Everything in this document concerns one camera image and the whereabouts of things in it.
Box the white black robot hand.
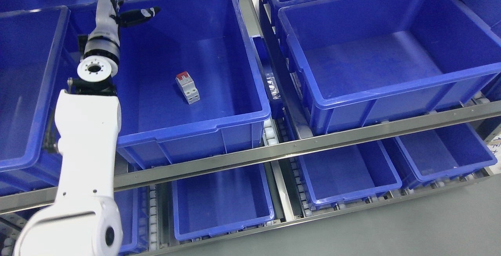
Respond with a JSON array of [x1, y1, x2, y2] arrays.
[[88, 0, 161, 46]]

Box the grey red circuit breaker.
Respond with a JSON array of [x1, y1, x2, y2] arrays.
[[176, 71, 200, 105]]

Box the large blue bin centre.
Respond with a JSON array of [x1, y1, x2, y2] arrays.
[[113, 0, 270, 169]]

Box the lower blue bin centre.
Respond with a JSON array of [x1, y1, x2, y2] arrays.
[[172, 164, 275, 241]]

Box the lower blue bin middle right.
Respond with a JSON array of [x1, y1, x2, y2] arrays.
[[297, 141, 402, 211]]

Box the lower blue bin far right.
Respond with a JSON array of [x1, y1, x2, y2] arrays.
[[382, 123, 497, 189]]

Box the large blue bin left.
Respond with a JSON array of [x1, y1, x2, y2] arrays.
[[0, 6, 69, 197]]

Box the metal shelf rack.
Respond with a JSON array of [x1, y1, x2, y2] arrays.
[[0, 0, 501, 256]]

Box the large blue bin right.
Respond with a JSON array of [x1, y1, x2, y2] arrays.
[[278, 0, 500, 136]]

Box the large blue bin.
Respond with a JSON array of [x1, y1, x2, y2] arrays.
[[113, 0, 270, 169], [0, 6, 69, 197], [278, 0, 500, 136]]

